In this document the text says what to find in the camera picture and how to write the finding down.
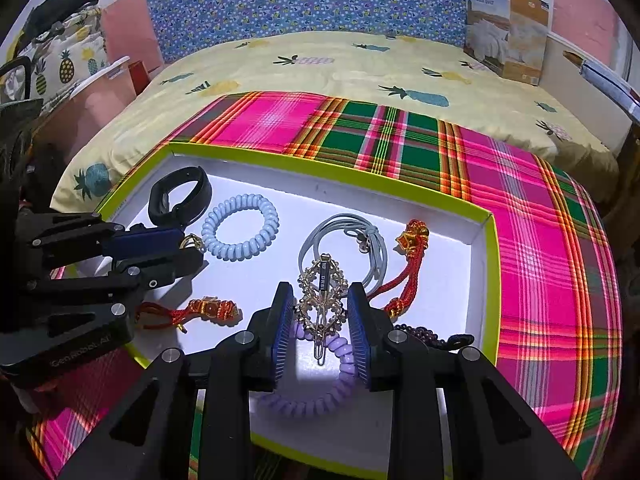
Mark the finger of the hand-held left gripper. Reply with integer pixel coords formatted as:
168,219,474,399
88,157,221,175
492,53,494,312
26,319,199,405
15,210,187,272
25,247,206,337

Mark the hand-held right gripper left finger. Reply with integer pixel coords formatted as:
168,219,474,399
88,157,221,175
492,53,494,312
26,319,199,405
57,281,297,480

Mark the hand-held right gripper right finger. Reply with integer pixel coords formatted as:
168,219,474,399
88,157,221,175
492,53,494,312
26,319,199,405
347,281,583,480

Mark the pale blue spiral hair tie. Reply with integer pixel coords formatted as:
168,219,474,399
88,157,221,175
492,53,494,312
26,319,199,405
201,193,280,261

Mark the red and gold bead charm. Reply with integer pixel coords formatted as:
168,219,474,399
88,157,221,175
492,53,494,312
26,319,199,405
135,298,243,333

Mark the gold hair clip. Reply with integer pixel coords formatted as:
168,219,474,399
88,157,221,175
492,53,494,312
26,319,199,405
295,259,349,361

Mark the dark bead bracelet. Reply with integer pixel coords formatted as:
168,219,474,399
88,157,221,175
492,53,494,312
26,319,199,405
392,324,475,352

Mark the purple spiral hair tie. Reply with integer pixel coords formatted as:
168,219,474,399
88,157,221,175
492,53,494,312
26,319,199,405
257,322,361,420

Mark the grey elastic hair tie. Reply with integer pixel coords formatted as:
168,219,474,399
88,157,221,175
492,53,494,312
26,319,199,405
298,212,388,296

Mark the yellow-green cardboard box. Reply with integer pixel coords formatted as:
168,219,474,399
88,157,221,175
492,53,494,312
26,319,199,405
95,141,502,480

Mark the black wristband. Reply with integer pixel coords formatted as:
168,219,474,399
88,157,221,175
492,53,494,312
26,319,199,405
149,166,213,226

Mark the pink storage box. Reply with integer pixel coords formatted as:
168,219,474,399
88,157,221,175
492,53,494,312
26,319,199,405
42,57,138,131

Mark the small red box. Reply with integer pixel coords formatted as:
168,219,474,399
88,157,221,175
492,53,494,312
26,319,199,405
127,60,151,96

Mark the pineapple print bag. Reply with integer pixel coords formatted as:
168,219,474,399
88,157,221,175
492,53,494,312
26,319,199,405
10,2,108,116

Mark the black bag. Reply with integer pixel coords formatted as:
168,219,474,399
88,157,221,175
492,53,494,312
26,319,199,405
25,0,99,36

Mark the yellow pineapple print bedsheet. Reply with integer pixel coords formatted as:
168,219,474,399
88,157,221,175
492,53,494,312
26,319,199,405
50,30,621,211

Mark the tan bedding package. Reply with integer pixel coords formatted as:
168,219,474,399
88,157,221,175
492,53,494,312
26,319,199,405
502,0,555,86

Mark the blue striped cloth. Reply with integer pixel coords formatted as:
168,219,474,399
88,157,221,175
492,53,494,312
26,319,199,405
562,50,640,126

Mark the red knotted cord charm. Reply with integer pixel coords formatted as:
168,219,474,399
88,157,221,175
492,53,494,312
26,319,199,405
372,219,431,321

